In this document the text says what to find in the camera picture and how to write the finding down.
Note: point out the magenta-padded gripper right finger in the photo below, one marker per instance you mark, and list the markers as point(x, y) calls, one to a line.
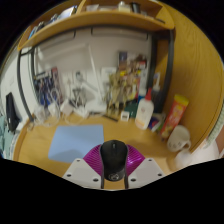
point(145, 171)

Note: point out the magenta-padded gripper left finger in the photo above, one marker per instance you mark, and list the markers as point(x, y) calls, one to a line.
point(81, 171)

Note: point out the black computer mouse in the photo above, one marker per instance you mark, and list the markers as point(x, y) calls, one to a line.
point(114, 160)

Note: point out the light blue mouse pad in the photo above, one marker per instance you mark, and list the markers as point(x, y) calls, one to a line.
point(75, 141)

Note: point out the white mug with face print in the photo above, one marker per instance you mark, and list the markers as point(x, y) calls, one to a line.
point(178, 138)

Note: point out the small blue red box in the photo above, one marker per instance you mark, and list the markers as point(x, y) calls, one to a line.
point(155, 123)

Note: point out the white tissue pack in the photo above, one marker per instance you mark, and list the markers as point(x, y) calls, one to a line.
point(196, 155)

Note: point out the white red-pump lotion bottle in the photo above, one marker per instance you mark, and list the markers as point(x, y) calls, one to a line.
point(144, 113)

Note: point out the white power strip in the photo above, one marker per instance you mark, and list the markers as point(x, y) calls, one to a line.
point(82, 112)

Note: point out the small white cube clock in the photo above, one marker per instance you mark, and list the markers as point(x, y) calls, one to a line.
point(125, 116)

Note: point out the black ruler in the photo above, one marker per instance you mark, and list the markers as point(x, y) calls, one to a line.
point(110, 118)

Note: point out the red yellow snack tube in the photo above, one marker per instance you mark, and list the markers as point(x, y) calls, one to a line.
point(174, 116)

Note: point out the dark green round container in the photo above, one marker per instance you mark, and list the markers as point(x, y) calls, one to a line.
point(131, 109)

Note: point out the large white charger block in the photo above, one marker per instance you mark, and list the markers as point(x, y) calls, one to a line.
point(67, 107)

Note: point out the white desk lamp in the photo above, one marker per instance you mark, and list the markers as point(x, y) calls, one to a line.
point(96, 107)

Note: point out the clear plastic cup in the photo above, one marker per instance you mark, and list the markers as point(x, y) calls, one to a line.
point(41, 115)

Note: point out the stainless steel cup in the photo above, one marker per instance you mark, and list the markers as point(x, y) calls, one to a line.
point(79, 96)

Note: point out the teal cloth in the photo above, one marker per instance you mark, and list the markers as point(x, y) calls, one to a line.
point(6, 136)

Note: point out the brown tree creature figurine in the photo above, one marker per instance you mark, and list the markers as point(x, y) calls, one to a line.
point(116, 93)

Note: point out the black bag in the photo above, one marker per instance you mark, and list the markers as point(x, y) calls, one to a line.
point(12, 111)

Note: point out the blue robot model kit box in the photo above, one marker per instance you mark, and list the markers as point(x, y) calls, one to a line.
point(46, 86)

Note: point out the colourful figure box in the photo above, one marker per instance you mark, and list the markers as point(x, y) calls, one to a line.
point(133, 71)

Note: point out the wooden overhead shelf unit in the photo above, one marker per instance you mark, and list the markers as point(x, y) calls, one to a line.
point(100, 18)

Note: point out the white wall socket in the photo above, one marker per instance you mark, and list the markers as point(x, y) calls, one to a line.
point(68, 81)
point(81, 78)

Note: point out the white wall-mounted box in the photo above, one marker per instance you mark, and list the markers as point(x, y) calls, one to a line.
point(108, 75)

